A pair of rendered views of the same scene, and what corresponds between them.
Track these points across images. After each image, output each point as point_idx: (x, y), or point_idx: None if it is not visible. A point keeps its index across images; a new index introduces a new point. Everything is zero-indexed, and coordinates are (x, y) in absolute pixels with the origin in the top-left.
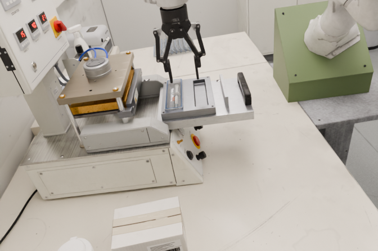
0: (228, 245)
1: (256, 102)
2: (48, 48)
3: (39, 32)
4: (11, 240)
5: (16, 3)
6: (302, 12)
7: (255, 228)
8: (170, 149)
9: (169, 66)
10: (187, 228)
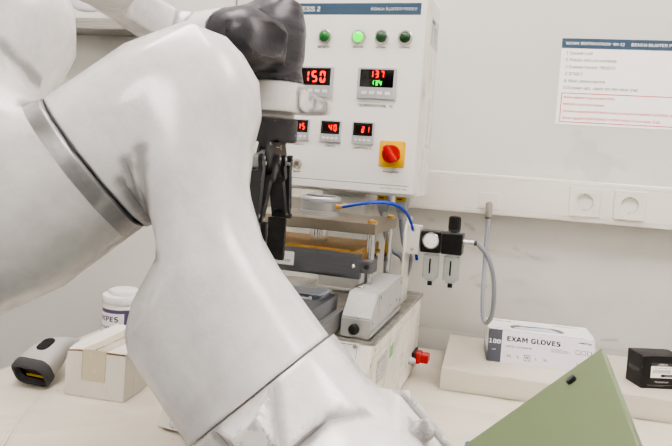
0: (27, 415)
1: None
2: (346, 167)
3: (336, 138)
4: None
5: (319, 95)
6: (571, 424)
7: (10, 438)
8: None
9: (268, 222)
10: (99, 401)
